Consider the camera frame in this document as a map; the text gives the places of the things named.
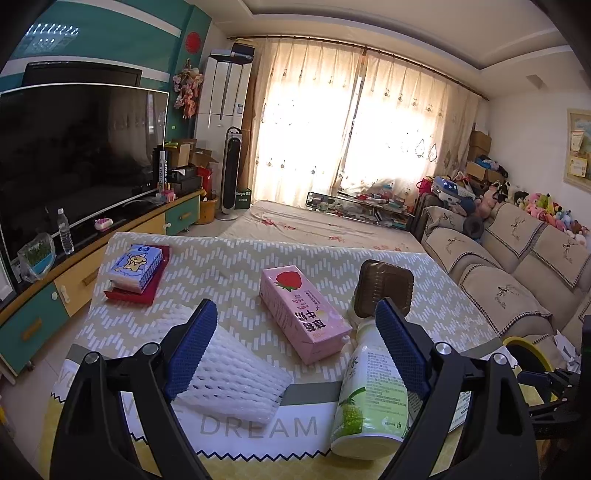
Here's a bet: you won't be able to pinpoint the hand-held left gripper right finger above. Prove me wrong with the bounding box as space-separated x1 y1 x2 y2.
375 298 541 480

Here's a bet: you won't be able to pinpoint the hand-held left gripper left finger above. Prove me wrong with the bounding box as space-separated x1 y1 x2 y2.
48 298 219 480

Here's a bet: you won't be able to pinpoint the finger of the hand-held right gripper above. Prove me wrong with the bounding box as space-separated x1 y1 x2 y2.
516 367 591 394
529 397 591 430

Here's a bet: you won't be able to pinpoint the black yellow-rimmed trash bin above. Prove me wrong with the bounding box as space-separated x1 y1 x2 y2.
502 336 566 402

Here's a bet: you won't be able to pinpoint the white foam fruit net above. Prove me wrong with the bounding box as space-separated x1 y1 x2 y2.
152 302 294 418

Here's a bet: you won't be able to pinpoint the white green-label plastic bottle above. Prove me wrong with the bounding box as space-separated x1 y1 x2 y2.
330 318 410 460

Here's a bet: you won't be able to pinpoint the dark plastic food tray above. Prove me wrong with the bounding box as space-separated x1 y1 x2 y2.
355 259 415 319

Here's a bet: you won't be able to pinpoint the pink strawberry milk carton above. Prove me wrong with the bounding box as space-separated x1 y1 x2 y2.
259 265 354 364

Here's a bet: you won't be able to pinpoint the white papers on sofa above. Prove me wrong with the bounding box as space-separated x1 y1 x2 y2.
554 330 583 370

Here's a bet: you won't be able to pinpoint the flat red box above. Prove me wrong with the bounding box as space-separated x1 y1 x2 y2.
102 244 171 306

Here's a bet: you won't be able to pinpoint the blue tissue pack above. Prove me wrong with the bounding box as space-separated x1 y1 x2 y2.
108 244 163 294

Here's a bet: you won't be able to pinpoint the beige fabric sofa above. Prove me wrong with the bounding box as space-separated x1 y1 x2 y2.
418 200 591 365

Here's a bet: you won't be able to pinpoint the yellow grey patterned tablecloth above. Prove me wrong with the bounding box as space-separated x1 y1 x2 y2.
39 231 509 480

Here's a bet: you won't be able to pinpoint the yellow wooden bucket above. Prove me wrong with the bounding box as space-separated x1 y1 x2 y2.
199 194 219 225

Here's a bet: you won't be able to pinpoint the cluttered glass coffee table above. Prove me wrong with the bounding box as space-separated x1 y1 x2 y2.
305 189 419 227

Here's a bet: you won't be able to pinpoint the dark green carton box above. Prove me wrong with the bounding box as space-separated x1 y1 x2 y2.
235 187 252 221

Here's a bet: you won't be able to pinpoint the yellow teal television cabinet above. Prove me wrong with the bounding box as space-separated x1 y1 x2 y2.
0 188 206 377

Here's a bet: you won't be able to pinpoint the floral bed sheet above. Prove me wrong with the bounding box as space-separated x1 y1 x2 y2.
219 199 426 254

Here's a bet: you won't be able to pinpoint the row of plush toys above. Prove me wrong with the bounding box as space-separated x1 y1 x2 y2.
475 182 591 250

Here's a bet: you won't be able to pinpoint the blue star-print bag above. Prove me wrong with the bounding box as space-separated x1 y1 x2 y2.
431 175 472 199

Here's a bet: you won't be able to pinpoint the clear water bottle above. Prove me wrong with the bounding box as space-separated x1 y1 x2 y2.
57 209 75 256

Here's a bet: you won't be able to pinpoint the clear bag with green plant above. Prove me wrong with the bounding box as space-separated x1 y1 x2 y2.
17 233 56 282

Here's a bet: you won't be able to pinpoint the black white tower fan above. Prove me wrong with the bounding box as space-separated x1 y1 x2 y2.
221 126 244 215

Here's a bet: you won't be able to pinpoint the tall black lettered box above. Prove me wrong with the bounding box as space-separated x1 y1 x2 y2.
152 147 168 197

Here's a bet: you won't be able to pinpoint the open brown cardboard box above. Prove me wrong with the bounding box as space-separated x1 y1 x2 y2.
166 138 218 169

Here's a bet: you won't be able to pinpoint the stack of cardboard boxes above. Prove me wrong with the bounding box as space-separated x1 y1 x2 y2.
466 129 509 185

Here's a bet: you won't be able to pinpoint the cream embroidered curtain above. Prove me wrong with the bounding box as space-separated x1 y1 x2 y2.
355 48 481 195
249 39 365 204

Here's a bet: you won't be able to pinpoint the large curved flat television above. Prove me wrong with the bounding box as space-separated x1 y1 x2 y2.
0 83 171 268

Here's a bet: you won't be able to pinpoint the white standing air conditioner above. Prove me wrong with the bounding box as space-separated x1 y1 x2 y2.
194 54 254 204

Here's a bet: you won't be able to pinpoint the hanging pink flower decoration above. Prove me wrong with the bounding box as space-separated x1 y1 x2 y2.
173 60 205 120

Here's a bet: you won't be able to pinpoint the dark box on air conditioner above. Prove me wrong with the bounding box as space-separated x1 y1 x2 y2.
229 41 256 63

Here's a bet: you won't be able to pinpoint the brown curtain rod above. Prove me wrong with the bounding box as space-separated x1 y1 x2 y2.
228 34 490 100

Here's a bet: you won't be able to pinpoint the framed landscape wall picture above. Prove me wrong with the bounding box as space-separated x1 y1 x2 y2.
564 108 591 185

